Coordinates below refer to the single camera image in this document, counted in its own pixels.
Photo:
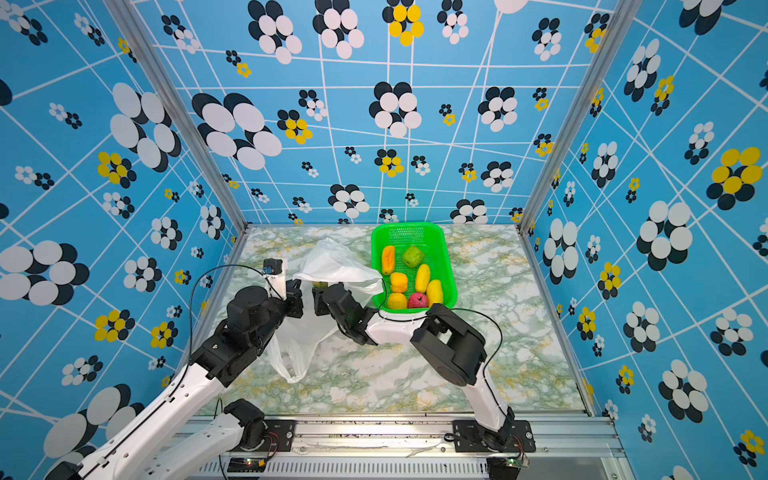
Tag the yellow mango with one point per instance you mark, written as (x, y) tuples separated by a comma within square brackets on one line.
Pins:
[(434, 292)]

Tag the green fruit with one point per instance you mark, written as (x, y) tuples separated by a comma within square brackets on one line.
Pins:
[(413, 257)]

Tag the left aluminium corner post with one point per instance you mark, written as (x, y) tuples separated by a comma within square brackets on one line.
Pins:
[(128, 22)]

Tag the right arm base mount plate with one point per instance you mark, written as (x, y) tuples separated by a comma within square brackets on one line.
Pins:
[(514, 437)]

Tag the white plastic bag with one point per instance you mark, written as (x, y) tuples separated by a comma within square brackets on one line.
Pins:
[(293, 346)]

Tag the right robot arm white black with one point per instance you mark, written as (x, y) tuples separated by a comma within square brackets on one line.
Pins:
[(449, 344)]

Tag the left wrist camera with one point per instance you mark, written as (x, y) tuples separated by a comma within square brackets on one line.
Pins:
[(275, 277)]

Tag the yellow banana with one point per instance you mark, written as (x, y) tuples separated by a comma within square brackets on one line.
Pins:
[(422, 279)]

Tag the right aluminium corner post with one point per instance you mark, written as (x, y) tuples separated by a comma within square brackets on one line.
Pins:
[(620, 23)]

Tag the aluminium front rail frame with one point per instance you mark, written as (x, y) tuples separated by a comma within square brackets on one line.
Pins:
[(570, 445)]

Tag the red dragon fruit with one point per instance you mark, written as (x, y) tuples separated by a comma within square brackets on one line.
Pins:
[(418, 301)]

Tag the yellow lemon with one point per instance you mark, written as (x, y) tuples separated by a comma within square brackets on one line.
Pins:
[(397, 301)]

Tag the green plastic basket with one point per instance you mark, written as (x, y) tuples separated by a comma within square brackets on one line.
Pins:
[(431, 239)]

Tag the right circuit board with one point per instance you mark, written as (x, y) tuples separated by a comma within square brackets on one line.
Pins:
[(505, 468)]

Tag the orange round fruit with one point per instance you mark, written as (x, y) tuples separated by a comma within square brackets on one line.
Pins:
[(399, 282)]

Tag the circuit board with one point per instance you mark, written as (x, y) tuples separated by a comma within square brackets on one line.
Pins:
[(505, 468), (246, 466)]

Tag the aluminium corner post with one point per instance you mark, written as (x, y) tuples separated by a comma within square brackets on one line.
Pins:
[(128, 22), (620, 23)]

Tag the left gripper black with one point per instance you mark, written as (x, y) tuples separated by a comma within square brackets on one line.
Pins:
[(293, 299)]

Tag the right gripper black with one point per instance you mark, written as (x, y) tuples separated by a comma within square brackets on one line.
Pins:
[(321, 299)]

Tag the left circuit board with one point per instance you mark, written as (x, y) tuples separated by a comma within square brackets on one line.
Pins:
[(246, 466)]

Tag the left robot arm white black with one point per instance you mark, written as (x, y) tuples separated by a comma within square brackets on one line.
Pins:
[(140, 450)]

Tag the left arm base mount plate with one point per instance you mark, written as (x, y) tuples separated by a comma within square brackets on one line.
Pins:
[(278, 435)]

